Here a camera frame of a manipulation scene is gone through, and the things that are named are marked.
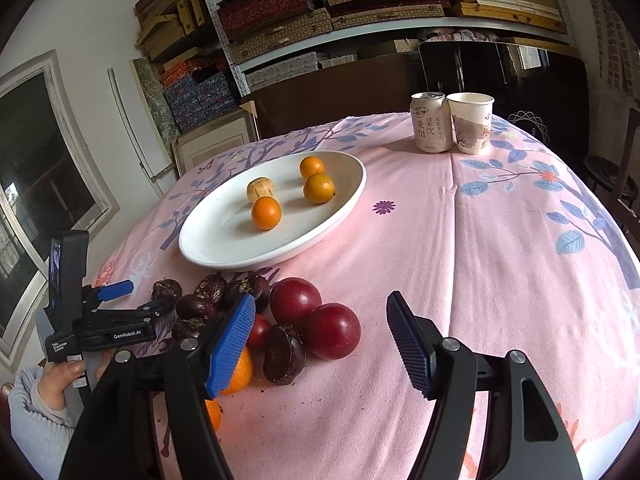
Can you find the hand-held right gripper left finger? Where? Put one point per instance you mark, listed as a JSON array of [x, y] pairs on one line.
[[230, 345]]

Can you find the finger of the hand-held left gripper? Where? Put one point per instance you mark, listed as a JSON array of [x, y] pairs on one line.
[[145, 310], [116, 288]]

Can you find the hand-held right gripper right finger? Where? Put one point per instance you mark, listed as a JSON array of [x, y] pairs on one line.
[[407, 345]]

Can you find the large orange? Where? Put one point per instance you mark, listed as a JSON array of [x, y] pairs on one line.
[[240, 372], [214, 414]]

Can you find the small red plum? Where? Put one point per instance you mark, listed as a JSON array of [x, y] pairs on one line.
[[257, 332]]

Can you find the pile of dark water chestnuts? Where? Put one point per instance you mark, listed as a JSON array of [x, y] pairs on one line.
[[195, 306]]

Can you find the large red plum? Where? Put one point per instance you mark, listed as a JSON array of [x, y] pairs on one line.
[[332, 331], [295, 300]]

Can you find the white oval plate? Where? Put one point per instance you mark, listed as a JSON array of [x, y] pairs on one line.
[[225, 240]]

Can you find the person's left forearm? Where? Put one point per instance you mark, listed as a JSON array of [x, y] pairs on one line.
[[35, 425]]

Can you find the person's left hand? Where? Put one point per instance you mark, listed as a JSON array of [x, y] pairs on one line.
[[62, 372]]

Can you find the pink floral tablecloth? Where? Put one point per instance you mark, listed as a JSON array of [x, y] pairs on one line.
[[500, 260]]

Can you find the white framed window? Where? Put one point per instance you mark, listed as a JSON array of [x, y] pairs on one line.
[[30, 160]]

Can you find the small orange kumquat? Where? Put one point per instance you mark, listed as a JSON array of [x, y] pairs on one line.
[[312, 166], [318, 188], [266, 213]]

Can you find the tan peeled fruit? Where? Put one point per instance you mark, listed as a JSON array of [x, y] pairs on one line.
[[260, 189]]

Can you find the white board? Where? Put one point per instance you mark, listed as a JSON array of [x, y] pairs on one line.
[[135, 125]]

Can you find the framed picture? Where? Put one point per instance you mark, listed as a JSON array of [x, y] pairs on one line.
[[215, 140]]

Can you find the marbled green panel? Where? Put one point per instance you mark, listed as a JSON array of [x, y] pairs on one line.
[[155, 105]]

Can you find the stack of blue patterned boxes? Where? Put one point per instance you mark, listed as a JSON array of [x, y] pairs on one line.
[[200, 100]]

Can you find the beverage can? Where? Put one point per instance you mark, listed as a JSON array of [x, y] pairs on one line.
[[427, 122]]

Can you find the printed paper cup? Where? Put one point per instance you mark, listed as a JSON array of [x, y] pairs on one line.
[[470, 122]]

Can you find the black bag with spiral print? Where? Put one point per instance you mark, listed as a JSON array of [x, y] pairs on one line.
[[530, 125]]

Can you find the dark wooden cabinet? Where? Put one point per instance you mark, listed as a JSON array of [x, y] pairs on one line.
[[325, 100]]

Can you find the dark wooden chair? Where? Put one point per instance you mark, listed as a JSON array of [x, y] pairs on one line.
[[600, 170]]

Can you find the stack of grey patterned boxes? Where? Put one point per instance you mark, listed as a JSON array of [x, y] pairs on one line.
[[280, 72]]

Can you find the black glossy panel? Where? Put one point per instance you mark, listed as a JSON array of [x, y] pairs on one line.
[[500, 70]]

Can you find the white metal shelf rack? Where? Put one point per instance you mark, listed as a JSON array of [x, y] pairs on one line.
[[216, 10]]

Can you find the stack of woven storage boxes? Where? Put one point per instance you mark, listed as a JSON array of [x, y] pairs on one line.
[[280, 25]]

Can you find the pink cloth bundle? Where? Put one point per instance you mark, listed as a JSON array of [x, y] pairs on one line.
[[450, 35]]

